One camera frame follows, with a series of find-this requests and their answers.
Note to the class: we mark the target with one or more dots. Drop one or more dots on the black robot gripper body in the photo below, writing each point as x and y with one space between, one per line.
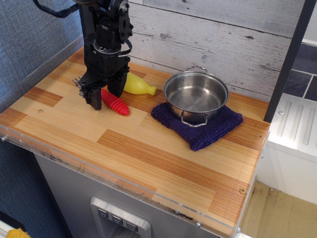
101 62

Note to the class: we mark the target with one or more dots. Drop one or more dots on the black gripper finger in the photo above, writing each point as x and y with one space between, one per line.
94 99
116 83

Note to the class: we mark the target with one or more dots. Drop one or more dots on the red handled metal fork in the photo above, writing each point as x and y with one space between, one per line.
115 103

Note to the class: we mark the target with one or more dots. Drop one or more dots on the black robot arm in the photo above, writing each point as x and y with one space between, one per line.
106 28

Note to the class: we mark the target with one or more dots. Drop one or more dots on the yellow plastic banana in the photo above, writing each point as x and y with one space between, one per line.
136 85

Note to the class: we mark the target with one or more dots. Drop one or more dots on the stainless steel pot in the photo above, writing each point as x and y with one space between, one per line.
195 96

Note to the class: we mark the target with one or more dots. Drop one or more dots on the purple folded cloth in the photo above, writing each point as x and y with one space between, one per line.
202 136

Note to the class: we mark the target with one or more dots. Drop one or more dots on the grey toy dispenser panel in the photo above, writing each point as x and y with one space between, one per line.
114 222

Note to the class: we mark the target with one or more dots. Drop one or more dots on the yellow black object corner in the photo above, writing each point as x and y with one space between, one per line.
17 233

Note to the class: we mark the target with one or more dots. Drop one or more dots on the white toy sink drainer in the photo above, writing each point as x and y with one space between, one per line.
294 124

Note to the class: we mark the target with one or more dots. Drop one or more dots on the right dark wooden post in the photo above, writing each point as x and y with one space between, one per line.
294 47

